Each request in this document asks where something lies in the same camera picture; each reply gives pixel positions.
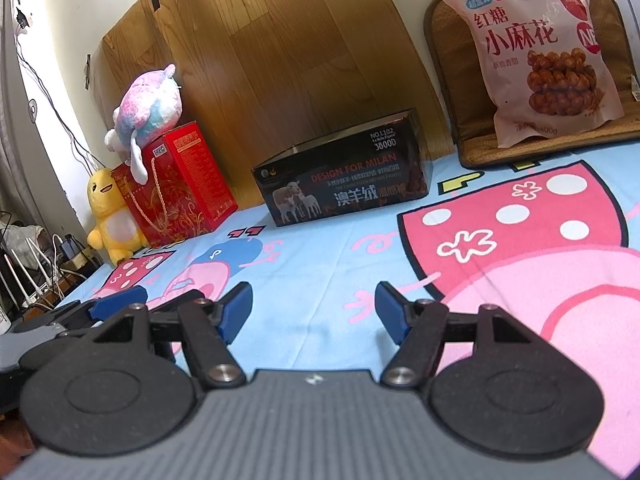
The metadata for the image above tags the pink and blue plush toy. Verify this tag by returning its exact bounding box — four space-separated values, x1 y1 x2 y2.
104 64 184 185

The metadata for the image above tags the red gift box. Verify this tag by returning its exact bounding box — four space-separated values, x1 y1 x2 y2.
111 121 239 249

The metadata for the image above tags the pink snack bag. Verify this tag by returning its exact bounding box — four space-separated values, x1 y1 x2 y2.
432 0 626 149

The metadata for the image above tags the yellow plush toy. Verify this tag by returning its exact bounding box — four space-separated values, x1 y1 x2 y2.
86 167 151 266

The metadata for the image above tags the wooden board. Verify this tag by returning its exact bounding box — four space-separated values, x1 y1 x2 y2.
89 0 454 211

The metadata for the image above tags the grey curtain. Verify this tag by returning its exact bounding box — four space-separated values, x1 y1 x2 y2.
0 50 38 221

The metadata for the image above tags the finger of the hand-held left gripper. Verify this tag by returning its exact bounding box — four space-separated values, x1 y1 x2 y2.
54 287 149 335

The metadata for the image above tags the white router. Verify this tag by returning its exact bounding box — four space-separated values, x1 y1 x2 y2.
0 240 57 323

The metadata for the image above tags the brown woven seat mat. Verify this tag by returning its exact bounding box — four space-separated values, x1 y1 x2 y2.
424 0 640 169

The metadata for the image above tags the black wall cable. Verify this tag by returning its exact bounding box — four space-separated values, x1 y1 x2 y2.
15 7 113 173

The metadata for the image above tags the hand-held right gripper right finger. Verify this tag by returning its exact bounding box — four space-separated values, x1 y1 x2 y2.
375 281 536 390

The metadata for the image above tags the black printed cardboard box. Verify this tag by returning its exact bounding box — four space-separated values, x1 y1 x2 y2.
251 108 432 229

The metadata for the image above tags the printed cartoon blanket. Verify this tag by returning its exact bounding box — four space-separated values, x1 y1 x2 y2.
50 152 640 479

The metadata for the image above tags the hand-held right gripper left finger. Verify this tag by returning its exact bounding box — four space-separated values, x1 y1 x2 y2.
92 281 253 391

